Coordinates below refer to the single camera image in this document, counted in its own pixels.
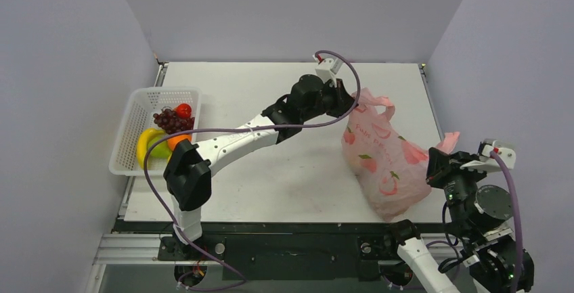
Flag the green fake pear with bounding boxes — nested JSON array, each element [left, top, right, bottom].
[[147, 135, 172, 159]]

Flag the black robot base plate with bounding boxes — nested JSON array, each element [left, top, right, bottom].
[[156, 221, 443, 282]]

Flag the purple fake grapes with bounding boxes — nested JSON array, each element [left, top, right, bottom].
[[152, 109, 195, 135]]

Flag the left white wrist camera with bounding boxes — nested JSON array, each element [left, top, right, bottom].
[[314, 55, 343, 88]]

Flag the orange fake fruit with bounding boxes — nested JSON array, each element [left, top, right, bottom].
[[167, 134, 192, 152]]

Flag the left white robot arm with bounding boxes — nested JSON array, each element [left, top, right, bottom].
[[163, 74, 357, 259]]

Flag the red fake strawberry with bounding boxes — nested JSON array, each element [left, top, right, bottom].
[[173, 103, 192, 119]]

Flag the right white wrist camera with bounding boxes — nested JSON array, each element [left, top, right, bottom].
[[460, 139, 516, 173]]

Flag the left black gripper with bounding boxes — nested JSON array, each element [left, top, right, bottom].
[[301, 78, 357, 122]]

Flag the pink plastic bag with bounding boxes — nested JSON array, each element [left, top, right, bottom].
[[341, 88, 432, 222]]

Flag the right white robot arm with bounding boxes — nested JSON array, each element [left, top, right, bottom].
[[381, 139, 535, 292]]

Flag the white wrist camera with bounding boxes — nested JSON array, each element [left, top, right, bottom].
[[460, 139, 516, 173], [314, 55, 343, 88]]

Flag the yellow fake banana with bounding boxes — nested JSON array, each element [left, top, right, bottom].
[[135, 128, 165, 168]]

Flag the white plastic basket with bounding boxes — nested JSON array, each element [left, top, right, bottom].
[[108, 86, 202, 177]]

